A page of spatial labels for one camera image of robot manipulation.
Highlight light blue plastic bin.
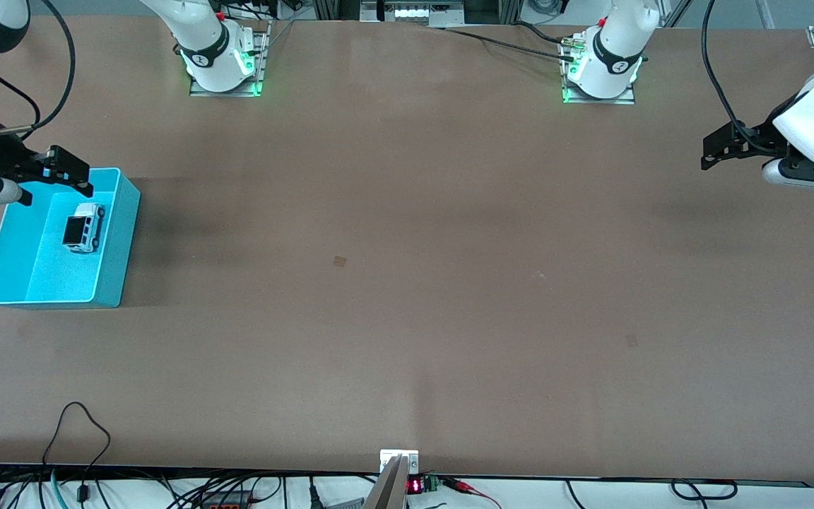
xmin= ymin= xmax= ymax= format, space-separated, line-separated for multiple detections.
xmin=0 ymin=168 xmax=141 ymax=310

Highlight grey control equipment box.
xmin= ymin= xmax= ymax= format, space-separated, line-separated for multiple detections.
xmin=360 ymin=0 xmax=465 ymax=26

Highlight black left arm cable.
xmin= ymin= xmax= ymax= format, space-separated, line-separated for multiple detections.
xmin=702 ymin=0 xmax=796 ymax=153

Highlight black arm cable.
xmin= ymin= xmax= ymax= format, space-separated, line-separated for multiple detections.
xmin=0 ymin=0 xmax=76 ymax=135
xmin=0 ymin=49 xmax=42 ymax=127
xmin=702 ymin=0 xmax=796 ymax=153

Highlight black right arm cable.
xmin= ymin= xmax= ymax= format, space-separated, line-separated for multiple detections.
xmin=0 ymin=0 xmax=76 ymax=135
xmin=0 ymin=49 xmax=42 ymax=127

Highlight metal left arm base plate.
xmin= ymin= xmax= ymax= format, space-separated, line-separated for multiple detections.
xmin=559 ymin=35 xmax=638 ymax=105

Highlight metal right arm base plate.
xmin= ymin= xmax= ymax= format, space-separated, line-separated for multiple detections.
xmin=189 ymin=20 xmax=271 ymax=98

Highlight black cable across table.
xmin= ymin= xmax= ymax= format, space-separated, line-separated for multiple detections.
xmin=442 ymin=21 xmax=579 ymax=56

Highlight black looped cable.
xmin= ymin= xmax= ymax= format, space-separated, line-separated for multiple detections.
xmin=42 ymin=402 xmax=112 ymax=504

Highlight black coiled floor cable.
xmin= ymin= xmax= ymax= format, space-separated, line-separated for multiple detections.
xmin=670 ymin=479 xmax=738 ymax=502

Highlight red clip lead wires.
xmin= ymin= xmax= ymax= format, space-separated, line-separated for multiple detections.
xmin=441 ymin=477 xmax=504 ymax=509

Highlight white metal table bracket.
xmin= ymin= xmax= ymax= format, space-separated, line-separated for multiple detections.
xmin=379 ymin=450 xmax=420 ymax=476

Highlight aluminium camera stand bar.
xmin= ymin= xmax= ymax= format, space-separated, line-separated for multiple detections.
xmin=363 ymin=455 xmax=408 ymax=509

